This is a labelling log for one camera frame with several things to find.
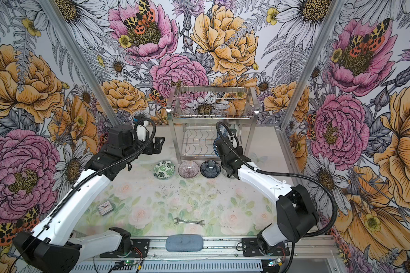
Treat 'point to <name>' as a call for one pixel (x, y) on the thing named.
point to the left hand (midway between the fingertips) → (154, 142)
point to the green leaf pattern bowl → (164, 170)
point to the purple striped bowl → (188, 169)
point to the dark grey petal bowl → (210, 169)
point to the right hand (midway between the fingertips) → (232, 150)
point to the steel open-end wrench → (201, 222)
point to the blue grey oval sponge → (184, 243)
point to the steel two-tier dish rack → (195, 113)
